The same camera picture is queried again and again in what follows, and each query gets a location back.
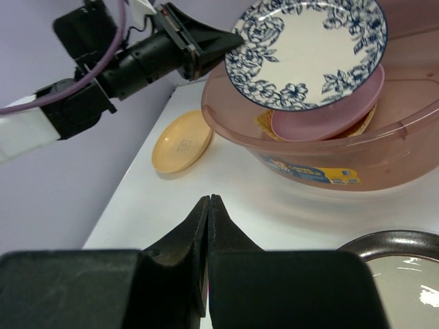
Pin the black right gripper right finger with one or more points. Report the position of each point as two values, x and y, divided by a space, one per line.
253 288

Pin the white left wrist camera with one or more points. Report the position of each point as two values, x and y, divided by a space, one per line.
142 7

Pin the dark rimmed beige plate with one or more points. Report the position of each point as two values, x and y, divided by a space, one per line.
404 265

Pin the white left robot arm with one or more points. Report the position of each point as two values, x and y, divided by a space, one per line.
71 106

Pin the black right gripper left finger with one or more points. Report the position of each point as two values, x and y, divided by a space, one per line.
175 276

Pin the triangular woven bamboo plate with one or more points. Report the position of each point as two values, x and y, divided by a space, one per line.
264 121

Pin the round yellow plastic plate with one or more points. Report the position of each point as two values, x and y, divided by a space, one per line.
181 143

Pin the blue floral ceramic plate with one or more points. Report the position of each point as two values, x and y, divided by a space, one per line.
303 55

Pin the round pink plastic plate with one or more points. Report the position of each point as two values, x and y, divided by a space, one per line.
331 120

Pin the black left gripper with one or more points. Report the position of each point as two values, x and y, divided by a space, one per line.
178 44

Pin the translucent brown plastic bin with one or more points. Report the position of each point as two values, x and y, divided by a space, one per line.
395 143

